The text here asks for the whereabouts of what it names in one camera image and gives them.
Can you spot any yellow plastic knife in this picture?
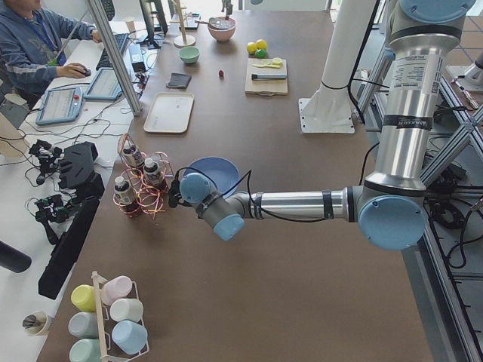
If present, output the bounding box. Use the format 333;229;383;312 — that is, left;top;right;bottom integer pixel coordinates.
251;63;283;69

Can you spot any whole yellow lemon upper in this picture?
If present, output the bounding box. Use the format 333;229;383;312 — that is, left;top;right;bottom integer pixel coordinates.
256;38;268;51

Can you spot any pink cup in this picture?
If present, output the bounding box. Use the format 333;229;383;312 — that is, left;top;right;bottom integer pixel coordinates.
100;275;133;305

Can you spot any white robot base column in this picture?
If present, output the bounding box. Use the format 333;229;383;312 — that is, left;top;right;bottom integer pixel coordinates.
299;0;379;133

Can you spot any paper cup with utensils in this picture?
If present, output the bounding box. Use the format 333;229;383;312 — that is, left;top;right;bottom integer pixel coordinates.
22;311;54;336

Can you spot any blue teach pendant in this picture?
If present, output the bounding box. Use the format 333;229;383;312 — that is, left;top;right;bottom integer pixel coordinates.
83;67;122;102
35;87;83;126

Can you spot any whole yellow lemon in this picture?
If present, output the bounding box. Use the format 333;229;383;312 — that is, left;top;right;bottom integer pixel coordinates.
246;42;258;55
256;38;268;51

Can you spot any green small bowl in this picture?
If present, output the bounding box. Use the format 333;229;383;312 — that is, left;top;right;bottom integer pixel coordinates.
179;46;200;64

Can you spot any tea bottle left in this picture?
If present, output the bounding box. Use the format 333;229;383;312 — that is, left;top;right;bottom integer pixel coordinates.
114;176;141;218

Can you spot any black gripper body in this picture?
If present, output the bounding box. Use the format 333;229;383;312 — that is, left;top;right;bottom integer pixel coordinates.
168;179;182;208

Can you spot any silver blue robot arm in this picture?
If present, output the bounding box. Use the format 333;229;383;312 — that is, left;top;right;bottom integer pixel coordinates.
168;1;472;250

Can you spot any wooden cup rack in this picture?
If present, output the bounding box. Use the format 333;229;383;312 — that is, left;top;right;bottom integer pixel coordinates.
91;271;150;362

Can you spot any tea bottle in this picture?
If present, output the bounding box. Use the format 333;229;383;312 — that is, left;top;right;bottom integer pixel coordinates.
143;158;168;192
122;143;145;168
114;176;141;218

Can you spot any black keyboard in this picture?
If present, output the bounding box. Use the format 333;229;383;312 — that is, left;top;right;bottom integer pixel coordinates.
95;32;131;72

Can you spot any tea bottle middle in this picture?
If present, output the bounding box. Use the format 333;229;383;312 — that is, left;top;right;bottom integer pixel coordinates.
143;158;168;192

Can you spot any blue teach pendant right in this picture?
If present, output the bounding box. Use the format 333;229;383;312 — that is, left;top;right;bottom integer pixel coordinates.
83;67;122;102

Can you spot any light blue cup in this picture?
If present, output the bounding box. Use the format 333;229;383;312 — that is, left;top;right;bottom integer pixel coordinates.
111;320;148;354

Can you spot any mint green cup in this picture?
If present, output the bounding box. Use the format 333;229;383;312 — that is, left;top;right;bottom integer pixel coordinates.
69;339;101;362

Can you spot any cream rabbit tray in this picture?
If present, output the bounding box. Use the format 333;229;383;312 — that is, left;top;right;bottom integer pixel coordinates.
143;92;195;133

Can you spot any whole yellow lemon lower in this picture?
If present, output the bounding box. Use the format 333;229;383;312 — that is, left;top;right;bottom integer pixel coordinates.
246;42;258;55

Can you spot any white cup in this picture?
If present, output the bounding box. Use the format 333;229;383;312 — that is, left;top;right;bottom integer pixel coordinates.
109;298;144;323

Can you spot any grey folded cloth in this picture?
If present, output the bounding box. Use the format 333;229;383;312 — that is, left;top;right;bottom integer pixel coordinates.
166;72;192;89

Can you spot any steel muddler black tip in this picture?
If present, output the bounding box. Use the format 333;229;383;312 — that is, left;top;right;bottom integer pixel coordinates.
251;73;288;81

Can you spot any blue plate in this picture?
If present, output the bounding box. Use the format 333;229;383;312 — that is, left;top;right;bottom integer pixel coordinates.
184;157;240;198

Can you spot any yellow cup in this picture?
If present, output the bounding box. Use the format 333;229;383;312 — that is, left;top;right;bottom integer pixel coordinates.
71;284;96;312

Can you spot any wooden cutting board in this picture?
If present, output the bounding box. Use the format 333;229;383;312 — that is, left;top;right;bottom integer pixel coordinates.
245;58;288;96

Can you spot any pink bowl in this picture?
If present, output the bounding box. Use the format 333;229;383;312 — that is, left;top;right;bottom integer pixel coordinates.
208;17;236;42

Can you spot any blue teach pendant left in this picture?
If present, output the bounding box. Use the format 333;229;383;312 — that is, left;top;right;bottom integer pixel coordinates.
35;87;83;126

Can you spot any tea bottle right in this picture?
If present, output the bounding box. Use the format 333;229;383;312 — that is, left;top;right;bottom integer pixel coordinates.
122;143;145;168

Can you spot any copper wire bottle rack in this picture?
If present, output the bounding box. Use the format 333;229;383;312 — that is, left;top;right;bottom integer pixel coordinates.
112;133;174;219

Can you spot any aluminium frame post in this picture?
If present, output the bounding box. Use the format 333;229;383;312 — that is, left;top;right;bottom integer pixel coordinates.
87;0;142;116

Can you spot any seated person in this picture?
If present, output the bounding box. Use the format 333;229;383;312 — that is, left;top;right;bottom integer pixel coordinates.
1;1;102;104

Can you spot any grey cup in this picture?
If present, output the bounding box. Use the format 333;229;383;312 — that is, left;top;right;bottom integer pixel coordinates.
68;311;98;339

